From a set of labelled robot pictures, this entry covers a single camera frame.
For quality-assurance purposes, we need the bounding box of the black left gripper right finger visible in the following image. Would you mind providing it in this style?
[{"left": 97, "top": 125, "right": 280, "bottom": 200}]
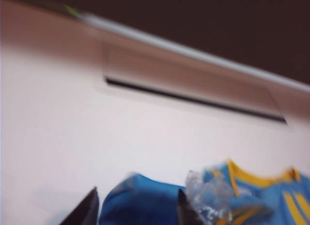
[{"left": 176, "top": 188, "right": 203, "bottom": 225}]

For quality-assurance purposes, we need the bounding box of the green item behind divider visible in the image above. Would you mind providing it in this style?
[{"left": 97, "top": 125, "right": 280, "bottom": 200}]
[{"left": 63, "top": 3, "right": 83, "bottom": 17}]

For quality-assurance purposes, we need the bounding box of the brown grey desk divider panel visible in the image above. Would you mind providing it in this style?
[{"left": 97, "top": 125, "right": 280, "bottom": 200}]
[{"left": 0, "top": 0, "right": 310, "bottom": 88}]

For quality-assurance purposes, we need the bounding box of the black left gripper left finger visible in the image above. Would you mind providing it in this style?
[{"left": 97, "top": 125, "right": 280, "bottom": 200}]
[{"left": 57, "top": 186, "right": 100, "bottom": 225}]

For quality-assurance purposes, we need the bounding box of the white divider base rail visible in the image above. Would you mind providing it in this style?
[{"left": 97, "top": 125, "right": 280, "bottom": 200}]
[{"left": 81, "top": 12, "right": 310, "bottom": 95}]

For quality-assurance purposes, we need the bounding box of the blue white yellow soccer jersey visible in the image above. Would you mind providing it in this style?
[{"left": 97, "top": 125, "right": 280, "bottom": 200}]
[{"left": 99, "top": 159, "right": 310, "bottom": 225}]

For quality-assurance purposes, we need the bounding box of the white desk cable flap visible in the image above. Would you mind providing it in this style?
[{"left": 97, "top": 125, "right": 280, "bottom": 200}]
[{"left": 93, "top": 40, "right": 296, "bottom": 134}]

